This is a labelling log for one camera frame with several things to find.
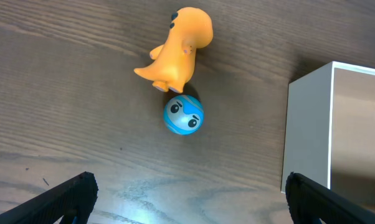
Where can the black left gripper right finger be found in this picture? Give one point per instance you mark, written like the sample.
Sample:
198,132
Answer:
311,203

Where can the orange toy dinosaur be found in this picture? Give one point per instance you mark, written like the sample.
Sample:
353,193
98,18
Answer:
174,61

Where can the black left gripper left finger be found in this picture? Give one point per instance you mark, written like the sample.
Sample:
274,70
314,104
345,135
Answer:
70,202

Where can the white cardboard box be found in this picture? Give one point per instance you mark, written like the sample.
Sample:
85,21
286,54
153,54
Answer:
330,130

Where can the blue ball with face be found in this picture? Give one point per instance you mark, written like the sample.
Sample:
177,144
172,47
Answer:
183,115

